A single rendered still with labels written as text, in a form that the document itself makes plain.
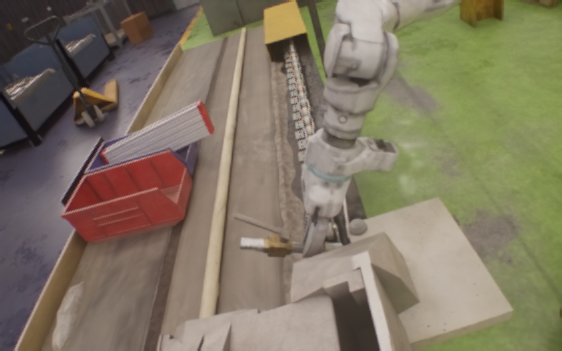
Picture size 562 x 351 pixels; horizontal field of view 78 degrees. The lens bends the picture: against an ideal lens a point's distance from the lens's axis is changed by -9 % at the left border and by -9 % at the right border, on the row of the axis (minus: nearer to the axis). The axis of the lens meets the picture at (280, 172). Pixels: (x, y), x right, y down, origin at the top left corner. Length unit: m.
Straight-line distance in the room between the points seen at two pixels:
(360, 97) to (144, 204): 0.74
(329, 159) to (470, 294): 0.35
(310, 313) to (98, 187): 0.95
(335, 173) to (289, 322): 0.22
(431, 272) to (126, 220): 0.81
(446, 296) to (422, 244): 0.12
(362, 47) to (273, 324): 0.39
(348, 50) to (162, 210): 0.76
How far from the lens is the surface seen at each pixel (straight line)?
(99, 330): 1.02
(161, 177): 1.23
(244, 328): 0.58
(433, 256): 0.77
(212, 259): 0.92
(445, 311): 0.71
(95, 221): 1.18
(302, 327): 0.54
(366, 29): 0.50
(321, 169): 0.56
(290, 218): 0.98
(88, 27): 7.56
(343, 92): 0.49
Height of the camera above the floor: 1.41
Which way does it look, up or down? 36 degrees down
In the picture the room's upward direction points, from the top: 20 degrees counter-clockwise
